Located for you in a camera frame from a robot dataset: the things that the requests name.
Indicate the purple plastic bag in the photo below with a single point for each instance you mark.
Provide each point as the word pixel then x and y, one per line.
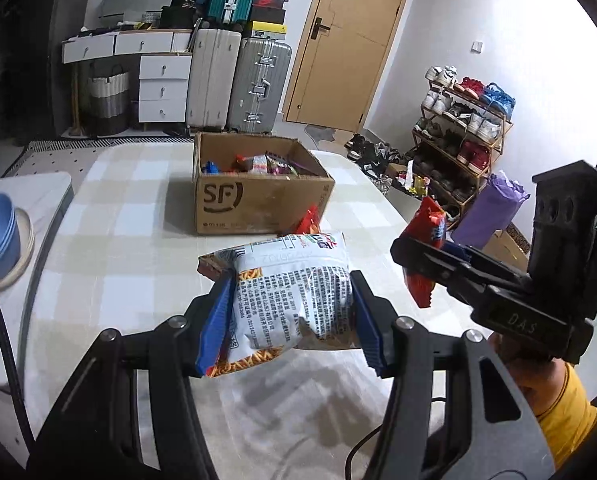
pixel 488 210

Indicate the black bag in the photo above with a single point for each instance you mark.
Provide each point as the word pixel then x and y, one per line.
pixel 181 2

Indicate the person's right forearm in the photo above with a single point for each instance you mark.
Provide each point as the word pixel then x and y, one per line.
pixel 563 405

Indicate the silver suitcase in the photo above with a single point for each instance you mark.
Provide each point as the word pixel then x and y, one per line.
pixel 258 85

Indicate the grey door mat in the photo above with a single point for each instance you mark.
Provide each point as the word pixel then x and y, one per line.
pixel 321 135

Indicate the red orange snack bag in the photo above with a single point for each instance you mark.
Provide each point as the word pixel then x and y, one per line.
pixel 308 221

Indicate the wooden shoe rack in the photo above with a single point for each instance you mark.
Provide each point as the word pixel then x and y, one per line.
pixel 461 152

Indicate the beige round plate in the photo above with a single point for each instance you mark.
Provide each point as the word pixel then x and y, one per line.
pixel 24 255

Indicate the grey oval mirror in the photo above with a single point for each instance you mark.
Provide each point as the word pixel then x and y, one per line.
pixel 133 4

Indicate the white wall switch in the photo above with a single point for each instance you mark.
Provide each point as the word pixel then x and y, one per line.
pixel 476 46

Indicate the beige suitcase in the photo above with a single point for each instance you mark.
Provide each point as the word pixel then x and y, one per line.
pixel 212 77

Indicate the white desk with drawers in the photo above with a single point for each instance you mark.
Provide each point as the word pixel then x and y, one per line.
pixel 138 65

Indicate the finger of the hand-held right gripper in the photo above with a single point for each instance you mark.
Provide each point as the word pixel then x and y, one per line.
pixel 433 262
pixel 459 251

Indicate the striped laundry basket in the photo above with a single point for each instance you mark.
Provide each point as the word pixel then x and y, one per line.
pixel 107 102

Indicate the yellow black box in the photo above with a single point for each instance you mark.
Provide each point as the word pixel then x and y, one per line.
pixel 266 29

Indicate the dotted grey rug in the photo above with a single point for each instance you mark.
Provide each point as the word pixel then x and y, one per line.
pixel 48 155

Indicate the brown cardboard box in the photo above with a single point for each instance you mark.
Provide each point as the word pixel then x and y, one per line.
pixel 258 195

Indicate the white side table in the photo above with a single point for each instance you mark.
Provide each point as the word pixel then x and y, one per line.
pixel 28 195

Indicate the pile of snack packets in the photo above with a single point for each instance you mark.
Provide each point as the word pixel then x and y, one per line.
pixel 256 164

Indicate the shoe rack with shoes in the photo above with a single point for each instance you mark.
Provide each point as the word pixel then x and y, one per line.
pixel 466 110

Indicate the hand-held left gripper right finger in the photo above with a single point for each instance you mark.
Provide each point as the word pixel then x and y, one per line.
pixel 371 332

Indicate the red blue snack bag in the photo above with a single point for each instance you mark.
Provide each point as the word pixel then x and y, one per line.
pixel 426 230

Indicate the printed floor cardboard box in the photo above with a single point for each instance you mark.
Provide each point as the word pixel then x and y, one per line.
pixel 508 247

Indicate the pile of dark shoes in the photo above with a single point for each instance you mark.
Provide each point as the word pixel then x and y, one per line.
pixel 378 157

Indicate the black refrigerator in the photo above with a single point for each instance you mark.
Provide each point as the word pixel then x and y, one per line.
pixel 21 50

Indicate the wooden door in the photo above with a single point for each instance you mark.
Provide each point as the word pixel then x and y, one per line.
pixel 348 42

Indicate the white printed noodle snack bag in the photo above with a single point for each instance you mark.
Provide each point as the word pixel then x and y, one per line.
pixel 288 300

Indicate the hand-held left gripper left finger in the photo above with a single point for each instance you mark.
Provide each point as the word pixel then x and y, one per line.
pixel 214 327

